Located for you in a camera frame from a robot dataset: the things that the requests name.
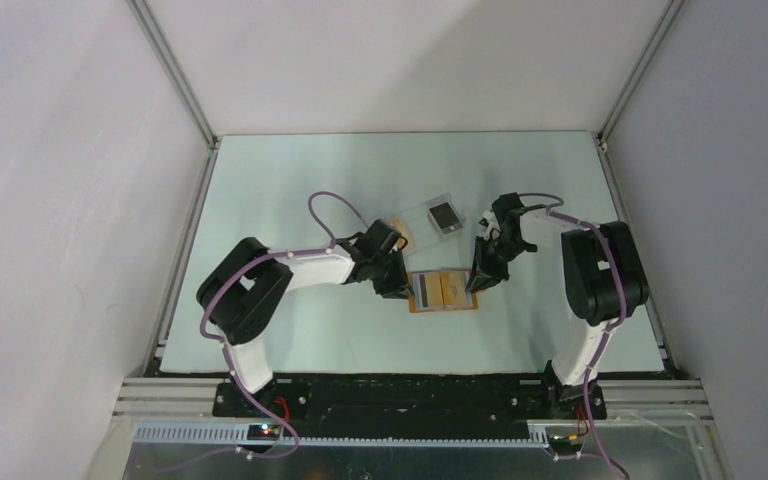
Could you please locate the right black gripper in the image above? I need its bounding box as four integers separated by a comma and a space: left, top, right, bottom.
464, 235, 530, 295

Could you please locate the orange leather card holder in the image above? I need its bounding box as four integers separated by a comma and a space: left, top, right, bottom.
408, 269, 479, 314

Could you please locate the clear plastic card tray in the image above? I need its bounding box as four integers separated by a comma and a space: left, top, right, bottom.
384, 193, 465, 256

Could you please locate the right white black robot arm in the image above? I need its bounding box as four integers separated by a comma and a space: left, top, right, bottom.
466, 193, 650, 418

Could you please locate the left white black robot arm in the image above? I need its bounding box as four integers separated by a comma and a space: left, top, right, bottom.
196, 219, 412, 417

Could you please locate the black credit card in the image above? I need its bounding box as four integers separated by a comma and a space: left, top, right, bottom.
428, 201, 463, 236

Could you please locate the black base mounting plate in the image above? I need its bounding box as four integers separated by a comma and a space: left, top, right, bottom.
212, 373, 607, 439

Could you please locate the left controller circuit board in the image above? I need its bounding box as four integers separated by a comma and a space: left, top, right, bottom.
246, 423, 283, 442

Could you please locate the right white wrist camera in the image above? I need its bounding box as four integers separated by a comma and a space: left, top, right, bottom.
479, 210, 499, 241

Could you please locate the left aluminium frame rail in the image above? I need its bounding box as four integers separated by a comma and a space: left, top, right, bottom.
128, 0, 220, 377

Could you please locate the aluminium frame rail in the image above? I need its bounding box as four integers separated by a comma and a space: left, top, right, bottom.
593, 0, 689, 379
128, 0, 220, 377

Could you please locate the grey slotted cable duct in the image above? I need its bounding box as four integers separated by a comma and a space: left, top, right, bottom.
133, 421, 549, 449

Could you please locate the right aluminium frame rail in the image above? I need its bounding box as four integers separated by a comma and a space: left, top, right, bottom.
593, 0, 689, 379

